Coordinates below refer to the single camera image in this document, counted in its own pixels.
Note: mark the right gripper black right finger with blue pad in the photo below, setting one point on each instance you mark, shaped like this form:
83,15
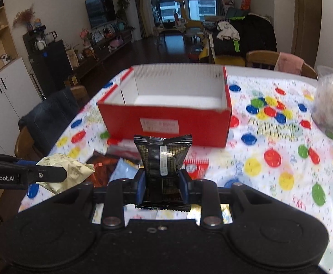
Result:
204,193

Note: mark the red crispy snack bag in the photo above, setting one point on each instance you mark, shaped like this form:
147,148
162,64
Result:
196,168

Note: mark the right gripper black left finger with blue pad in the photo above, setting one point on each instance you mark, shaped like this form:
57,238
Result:
119,193

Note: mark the red cardboard box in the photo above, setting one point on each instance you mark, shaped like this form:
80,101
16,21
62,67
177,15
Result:
170,100

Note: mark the cream patterned snack packet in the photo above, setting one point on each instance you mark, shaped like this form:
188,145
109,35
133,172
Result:
77,172

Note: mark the shiny brown foil bag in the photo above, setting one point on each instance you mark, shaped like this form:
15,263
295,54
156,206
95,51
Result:
104,166

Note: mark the balloon birthday tablecloth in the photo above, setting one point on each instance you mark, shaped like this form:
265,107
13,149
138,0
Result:
273,145

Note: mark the silver maroon wrapper bar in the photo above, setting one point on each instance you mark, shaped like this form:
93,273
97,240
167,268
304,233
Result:
118,149

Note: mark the black side cabinet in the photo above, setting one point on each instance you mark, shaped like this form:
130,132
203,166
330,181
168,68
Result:
48,58

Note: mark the wooden chair with jeans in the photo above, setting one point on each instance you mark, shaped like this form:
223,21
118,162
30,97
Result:
44,124

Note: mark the light blue snack packet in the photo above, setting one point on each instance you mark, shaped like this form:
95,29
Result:
124,170

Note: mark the white cabinet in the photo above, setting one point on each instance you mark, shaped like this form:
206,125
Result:
18,96

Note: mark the black gold snack packet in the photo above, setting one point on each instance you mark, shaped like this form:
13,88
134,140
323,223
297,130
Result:
162,159

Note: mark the wooden chair pink cloth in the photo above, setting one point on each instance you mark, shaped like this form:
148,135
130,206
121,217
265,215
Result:
280,62

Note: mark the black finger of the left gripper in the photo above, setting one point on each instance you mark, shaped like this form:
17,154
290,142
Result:
38,173

